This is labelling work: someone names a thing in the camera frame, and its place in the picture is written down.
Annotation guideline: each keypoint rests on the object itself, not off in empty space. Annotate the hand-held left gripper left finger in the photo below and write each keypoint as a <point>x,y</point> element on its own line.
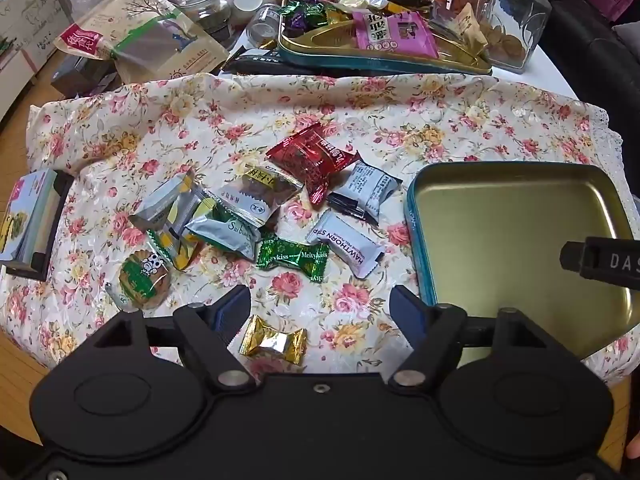
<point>235,310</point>

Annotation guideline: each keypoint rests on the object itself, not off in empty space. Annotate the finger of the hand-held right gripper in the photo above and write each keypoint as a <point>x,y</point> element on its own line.
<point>610,260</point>

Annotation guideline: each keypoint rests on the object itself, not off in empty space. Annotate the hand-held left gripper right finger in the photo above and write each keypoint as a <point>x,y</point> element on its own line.
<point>405,310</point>

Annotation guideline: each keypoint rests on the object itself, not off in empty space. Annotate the gold foil candy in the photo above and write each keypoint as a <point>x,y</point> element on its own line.
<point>272,342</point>

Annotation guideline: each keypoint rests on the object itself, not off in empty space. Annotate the green foil candy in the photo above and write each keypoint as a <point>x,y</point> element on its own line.
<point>287,255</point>

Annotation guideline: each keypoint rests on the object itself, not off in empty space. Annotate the green and silver snack packet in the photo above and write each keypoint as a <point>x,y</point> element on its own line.
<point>225,232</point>

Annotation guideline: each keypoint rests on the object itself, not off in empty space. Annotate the white candy packet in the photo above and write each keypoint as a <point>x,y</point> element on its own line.
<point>345,245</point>

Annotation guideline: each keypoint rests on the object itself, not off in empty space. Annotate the green round cake packet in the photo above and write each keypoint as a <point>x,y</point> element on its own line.
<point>142,280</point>

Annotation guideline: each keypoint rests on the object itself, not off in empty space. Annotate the clear brown snack packet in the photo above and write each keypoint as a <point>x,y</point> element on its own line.
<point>260,190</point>

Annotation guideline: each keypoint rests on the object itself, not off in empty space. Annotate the silver and yellow snack packet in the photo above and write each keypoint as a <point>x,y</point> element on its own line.
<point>160,205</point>

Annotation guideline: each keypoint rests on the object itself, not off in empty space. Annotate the grey and black snack packet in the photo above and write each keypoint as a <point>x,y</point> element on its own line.
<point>367,185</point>

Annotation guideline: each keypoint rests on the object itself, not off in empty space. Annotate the red snack packet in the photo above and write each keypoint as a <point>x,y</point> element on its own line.
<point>310,155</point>

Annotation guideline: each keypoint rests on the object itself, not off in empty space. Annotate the person's right forearm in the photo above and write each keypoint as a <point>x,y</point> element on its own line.
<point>635,447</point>

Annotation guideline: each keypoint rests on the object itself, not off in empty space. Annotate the black sofa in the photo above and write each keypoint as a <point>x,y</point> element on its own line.
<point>590,60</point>

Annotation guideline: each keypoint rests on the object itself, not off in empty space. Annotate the blue box at left edge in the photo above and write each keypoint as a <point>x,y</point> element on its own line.
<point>62,200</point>

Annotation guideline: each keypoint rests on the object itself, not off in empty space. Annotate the floral tablecloth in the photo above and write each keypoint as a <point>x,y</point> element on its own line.
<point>350,110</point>

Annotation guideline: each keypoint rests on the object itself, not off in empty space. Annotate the grey cushion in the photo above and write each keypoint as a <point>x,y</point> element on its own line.
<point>629,36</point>

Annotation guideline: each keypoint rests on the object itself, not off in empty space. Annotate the light blue box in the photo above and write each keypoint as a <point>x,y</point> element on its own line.
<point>25,210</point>

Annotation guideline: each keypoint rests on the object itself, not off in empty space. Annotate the black pouch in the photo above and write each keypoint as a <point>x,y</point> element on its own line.
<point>250,62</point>

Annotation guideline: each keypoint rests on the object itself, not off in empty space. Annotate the teal snack tray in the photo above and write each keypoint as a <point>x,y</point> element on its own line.
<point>350,62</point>

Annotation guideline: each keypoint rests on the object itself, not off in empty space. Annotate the large clear glass jar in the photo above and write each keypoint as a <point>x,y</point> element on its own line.
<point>520,15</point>

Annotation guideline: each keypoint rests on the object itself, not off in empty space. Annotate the beige snack packet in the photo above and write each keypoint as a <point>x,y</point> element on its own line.
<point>470,30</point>

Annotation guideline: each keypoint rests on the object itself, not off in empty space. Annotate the pink snack packet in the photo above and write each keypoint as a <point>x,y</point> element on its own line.
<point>395,35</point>

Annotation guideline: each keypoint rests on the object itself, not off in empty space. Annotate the dark box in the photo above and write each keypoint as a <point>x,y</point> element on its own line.
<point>85,75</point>

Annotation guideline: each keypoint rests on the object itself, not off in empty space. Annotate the small glass jar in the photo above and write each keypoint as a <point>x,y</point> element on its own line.
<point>264,25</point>

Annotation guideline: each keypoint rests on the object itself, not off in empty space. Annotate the kraft paper bag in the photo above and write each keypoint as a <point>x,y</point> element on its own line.
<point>150,25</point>

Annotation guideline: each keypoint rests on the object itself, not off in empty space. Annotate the pile of foil candies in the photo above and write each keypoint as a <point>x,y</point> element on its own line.
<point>305,12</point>

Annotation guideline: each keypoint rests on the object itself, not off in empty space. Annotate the glass jar with lid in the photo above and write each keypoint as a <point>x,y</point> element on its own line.
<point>202,0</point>

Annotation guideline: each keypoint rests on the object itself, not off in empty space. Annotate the white drawing board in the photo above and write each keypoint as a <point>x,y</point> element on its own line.
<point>25,10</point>

